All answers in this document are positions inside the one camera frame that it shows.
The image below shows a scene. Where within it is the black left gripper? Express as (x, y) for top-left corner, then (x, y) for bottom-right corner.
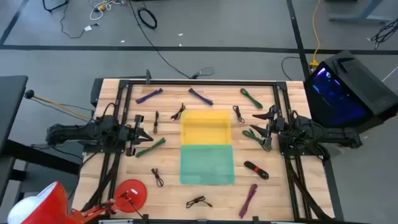
(124, 114), (154, 157)

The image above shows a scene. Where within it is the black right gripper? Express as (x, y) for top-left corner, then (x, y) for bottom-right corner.
(249, 105), (287, 152)

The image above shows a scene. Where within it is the green braided cable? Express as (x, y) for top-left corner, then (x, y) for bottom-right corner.
(242, 128), (272, 152)
(239, 88), (264, 110)
(135, 138), (167, 159)

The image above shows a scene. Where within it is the thin black USB cable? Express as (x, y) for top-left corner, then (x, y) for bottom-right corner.
(150, 167), (165, 188)
(170, 103), (187, 121)
(185, 195), (213, 209)
(152, 110), (160, 135)
(232, 105), (246, 124)

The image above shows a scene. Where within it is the indigo braided cable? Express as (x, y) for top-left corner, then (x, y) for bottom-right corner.
(188, 87), (215, 106)
(135, 88), (164, 105)

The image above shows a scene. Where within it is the black cable with red tie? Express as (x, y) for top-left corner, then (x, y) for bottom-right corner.
(243, 160), (270, 180)

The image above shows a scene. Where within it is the magenta braided cable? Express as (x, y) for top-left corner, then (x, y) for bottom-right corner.
(238, 183), (259, 220)

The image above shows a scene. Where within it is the red desk lamp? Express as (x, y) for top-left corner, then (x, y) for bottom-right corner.
(6, 179), (149, 224)

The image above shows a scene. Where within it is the yellow translucent plastic bin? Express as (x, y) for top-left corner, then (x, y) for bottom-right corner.
(180, 109), (233, 146)

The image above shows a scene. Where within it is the black corner plate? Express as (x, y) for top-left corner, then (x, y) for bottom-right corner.
(90, 77), (105, 107)

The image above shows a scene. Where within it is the green translucent plastic bin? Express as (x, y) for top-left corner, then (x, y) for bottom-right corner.
(179, 144), (236, 186)

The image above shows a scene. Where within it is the black computer tower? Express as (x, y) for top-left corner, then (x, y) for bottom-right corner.
(303, 50), (398, 141)

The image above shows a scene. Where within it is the rod with black knob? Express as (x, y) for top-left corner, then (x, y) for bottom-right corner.
(24, 89), (94, 121)

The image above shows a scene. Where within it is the black desk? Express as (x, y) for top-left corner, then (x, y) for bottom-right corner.
(0, 75), (81, 203)

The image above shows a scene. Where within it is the grey desk leg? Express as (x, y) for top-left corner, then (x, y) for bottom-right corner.
(325, 0), (398, 25)

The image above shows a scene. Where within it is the thin black floor cable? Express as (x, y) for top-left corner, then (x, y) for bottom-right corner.
(280, 56), (308, 82)

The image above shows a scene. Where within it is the black aluminium rig frame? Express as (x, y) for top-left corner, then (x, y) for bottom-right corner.
(82, 79), (335, 224)

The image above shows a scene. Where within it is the yellow extension cable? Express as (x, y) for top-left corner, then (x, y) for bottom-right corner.
(308, 0), (322, 68)

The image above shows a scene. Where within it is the long black floor cable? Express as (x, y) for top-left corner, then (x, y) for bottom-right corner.
(128, 0), (215, 80)

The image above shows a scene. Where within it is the coiled black floor cable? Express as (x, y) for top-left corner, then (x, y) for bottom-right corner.
(137, 6), (158, 30)

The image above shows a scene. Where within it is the black cable with white adapter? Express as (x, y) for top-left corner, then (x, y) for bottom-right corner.
(58, 2), (100, 40)

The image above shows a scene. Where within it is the white cable bundle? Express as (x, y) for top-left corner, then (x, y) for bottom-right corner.
(89, 0), (125, 21)

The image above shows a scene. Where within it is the tangled black cable bundle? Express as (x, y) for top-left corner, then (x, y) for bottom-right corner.
(369, 17), (398, 50)

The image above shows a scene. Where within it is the black looped floor cable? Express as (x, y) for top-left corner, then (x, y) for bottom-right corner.
(42, 0), (70, 13)

